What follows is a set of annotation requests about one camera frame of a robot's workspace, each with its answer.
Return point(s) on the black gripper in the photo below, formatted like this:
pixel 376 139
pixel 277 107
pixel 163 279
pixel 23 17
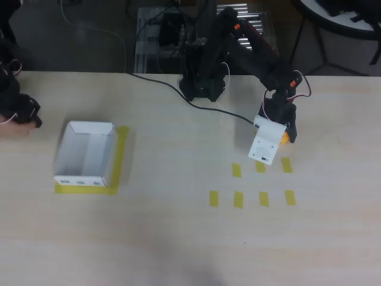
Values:
pixel 292 131

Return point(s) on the orange smiley toy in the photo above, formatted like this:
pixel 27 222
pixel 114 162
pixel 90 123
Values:
pixel 285 140

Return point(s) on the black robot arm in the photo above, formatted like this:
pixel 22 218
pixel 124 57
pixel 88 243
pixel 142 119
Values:
pixel 256 50

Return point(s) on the white cardboard box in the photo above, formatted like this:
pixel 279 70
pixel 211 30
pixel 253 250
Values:
pixel 89 155

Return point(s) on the person's hand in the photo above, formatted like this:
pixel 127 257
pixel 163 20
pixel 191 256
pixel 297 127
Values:
pixel 12 129

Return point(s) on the yellow tape strip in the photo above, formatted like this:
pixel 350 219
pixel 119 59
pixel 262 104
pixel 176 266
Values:
pixel 238 199
pixel 214 199
pixel 236 170
pixel 290 197
pixel 264 198
pixel 286 165
pixel 260 168

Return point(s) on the round white table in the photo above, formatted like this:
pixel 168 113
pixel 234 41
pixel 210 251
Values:
pixel 342 25

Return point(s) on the black bag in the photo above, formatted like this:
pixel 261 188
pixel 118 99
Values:
pixel 336 7

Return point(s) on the yellow tape corner outline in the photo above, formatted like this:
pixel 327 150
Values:
pixel 122 155

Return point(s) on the black chair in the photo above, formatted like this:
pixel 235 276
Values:
pixel 10 6

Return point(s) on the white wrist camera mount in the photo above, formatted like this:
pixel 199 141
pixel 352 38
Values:
pixel 263 146

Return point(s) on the black table leg frame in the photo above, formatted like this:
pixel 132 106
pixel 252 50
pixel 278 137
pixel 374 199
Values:
pixel 321 44

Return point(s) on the aluminium frame rack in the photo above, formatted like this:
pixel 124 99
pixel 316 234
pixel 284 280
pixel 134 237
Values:
pixel 147 29

